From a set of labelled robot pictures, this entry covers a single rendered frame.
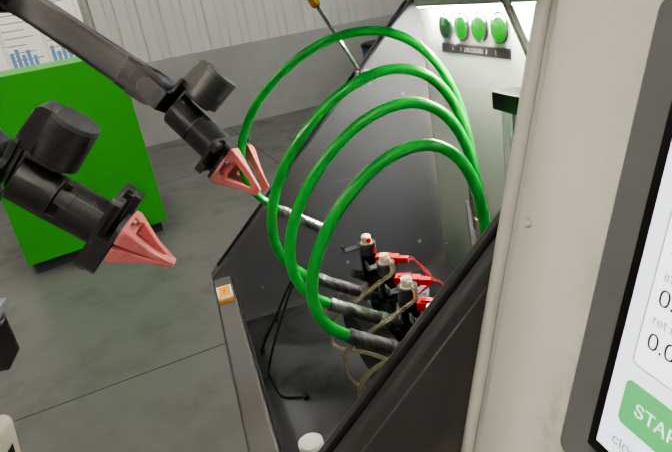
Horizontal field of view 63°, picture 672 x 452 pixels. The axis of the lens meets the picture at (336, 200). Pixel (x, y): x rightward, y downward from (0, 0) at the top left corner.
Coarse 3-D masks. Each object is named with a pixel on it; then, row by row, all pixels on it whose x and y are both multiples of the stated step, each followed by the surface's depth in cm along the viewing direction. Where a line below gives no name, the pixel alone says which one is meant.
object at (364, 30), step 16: (336, 32) 83; (352, 32) 83; (368, 32) 83; (384, 32) 83; (400, 32) 83; (304, 48) 84; (320, 48) 84; (416, 48) 84; (288, 64) 84; (432, 64) 85; (272, 80) 85; (448, 80) 86; (256, 96) 87; (256, 112) 87; (464, 112) 88; (240, 144) 89
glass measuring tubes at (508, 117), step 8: (504, 88) 88; (512, 88) 87; (520, 88) 86; (496, 96) 87; (504, 96) 84; (512, 96) 82; (496, 104) 87; (504, 104) 85; (512, 104) 83; (504, 112) 87; (512, 112) 83; (504, 120) 87; (512, 120) 87; (504, 128) 88; (512, 128) 88; (504, 136) 88; (512, 136) 88; (504, 144) 89; (504, 152) 90; (504, 160) 90
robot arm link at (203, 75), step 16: (208, 64) 91; (144, 80) 91; (192, 80) 91; (208, 80) 89; (224, 80) 90; (144, 96) 91; (160, 96) 90; (176, 96) 93; (192, 96) 90; (208, 96) 90; (224, 96) 91
